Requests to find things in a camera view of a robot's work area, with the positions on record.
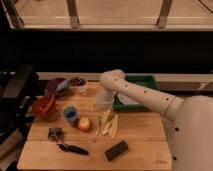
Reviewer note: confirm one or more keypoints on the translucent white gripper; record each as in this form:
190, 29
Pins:
104, 114

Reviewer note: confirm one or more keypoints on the silver metal fork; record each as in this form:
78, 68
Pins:
100, 123

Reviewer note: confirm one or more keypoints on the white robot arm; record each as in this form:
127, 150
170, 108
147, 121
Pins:
192, 117

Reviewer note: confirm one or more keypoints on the white crumpled cloth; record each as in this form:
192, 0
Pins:
126, 100

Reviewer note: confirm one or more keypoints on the blue plastic cup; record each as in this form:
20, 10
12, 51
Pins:
70, 114

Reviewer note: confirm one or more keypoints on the clear glass with dark contents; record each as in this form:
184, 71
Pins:
78, 85

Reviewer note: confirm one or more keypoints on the black rectangular block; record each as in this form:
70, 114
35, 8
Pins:
116, 150

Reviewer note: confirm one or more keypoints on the light blue spoon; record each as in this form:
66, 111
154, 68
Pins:
62, 86

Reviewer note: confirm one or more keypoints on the dark maroon bowl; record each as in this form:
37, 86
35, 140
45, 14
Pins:
52, 85

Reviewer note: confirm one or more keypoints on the red plastic bowl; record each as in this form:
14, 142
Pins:
44, 107

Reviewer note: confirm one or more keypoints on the black equipment on left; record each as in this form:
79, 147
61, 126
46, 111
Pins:
16, 96

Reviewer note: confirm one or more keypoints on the black handled utensil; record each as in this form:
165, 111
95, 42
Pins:
74, 149

